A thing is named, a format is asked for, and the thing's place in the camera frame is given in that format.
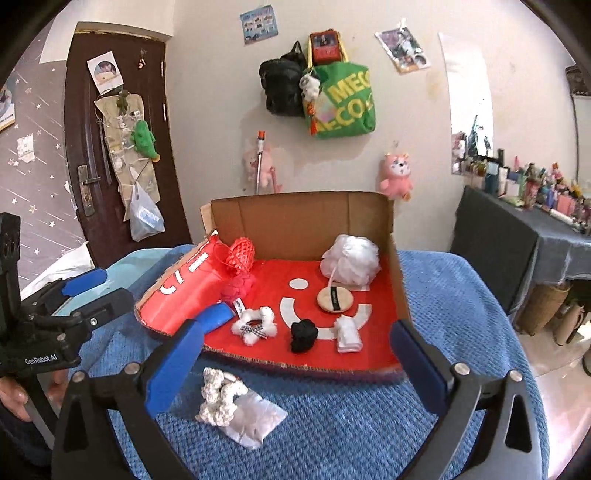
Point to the small white plush keychain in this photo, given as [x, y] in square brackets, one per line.
[310, 87]

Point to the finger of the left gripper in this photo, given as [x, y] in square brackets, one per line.
[97, 313]
[57, 292]

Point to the black scrunchie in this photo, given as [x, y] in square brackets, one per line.
[303, 334]

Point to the blue poster on wall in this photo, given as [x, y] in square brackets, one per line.
[258, 24]

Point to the silver plastic packaging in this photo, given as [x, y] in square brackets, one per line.
[254, 420]

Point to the mop with orange handle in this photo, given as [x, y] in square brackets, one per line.
[261, 136]

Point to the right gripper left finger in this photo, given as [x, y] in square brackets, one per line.
[86, 446]

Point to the red-lined cardboard box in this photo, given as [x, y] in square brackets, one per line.
[290, 232]

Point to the person left hand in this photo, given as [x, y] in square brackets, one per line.
[14, 397]

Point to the beige hanging door organizer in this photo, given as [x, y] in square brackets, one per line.
[128, 165]

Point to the photo card on door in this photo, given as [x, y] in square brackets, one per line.
[105, 72]

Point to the red mesh bath pouf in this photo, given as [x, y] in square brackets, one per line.
[241, 255]

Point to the black backpack on wall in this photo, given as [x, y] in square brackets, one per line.
[280, 79]

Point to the wall mirror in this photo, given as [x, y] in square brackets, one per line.
[471, 107]

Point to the white towel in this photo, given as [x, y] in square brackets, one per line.
[347, 335]

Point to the white plastic bag on door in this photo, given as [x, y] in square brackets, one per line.
[145, 217]

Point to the white crocheted scrunchie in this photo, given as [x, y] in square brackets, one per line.
[218, 394]

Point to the dark brown door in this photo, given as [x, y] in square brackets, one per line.
[99, 209]

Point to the red crocheted heart toy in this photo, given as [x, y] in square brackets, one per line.
[234, 291]

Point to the green plush toy on door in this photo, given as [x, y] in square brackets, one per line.
[144, 141]

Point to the pink plush toy on wall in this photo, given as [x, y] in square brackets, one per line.
[396, 173]

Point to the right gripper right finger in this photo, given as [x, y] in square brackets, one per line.
[506, 446]

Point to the blue knitted blanket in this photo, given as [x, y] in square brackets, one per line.
[346, 430]

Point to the white fluffy checkered bow scrunchie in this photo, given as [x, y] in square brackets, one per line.
[255, 325]

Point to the blue cloth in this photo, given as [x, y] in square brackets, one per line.
[214, 316]

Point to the dark cloth covered table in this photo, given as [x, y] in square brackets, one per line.
[513, 250]

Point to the beige round powder puff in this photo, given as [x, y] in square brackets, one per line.
[335, 299]

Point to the white mesh bath pouf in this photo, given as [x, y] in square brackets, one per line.
[351, 261]

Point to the red bag on wall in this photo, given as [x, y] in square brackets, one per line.
[325, 47]

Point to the green tote bag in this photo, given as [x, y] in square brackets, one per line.
[345, 107]

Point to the photo collage on wall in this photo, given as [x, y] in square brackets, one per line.
[403, 49]

